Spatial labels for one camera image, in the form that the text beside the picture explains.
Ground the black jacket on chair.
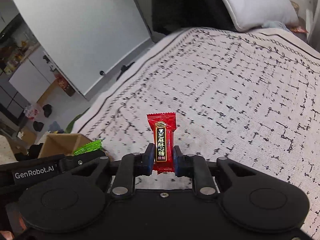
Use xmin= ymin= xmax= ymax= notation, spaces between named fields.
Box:
xmin=152 ymin=0 xmax=236 ymax=35

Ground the red candy packet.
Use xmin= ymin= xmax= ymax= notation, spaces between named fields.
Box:
xmin=147 ymin=112 xmax=176 ymax=173

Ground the white pillow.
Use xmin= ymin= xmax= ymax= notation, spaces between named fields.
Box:
xmin=222 ymin=0 xmax=299 ymax=32

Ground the white patterned bed blanket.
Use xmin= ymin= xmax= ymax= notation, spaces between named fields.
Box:
xmin=72 ymin=28 xmax=319 ymax=239

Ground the bright green snack packet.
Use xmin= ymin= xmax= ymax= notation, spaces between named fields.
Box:
xmin=72 ymin=140 xmax=103 ymax=156

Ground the brown cardboard box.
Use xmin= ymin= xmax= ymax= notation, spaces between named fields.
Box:
xmin=39 ymin=133 xmax=91 ymax=158

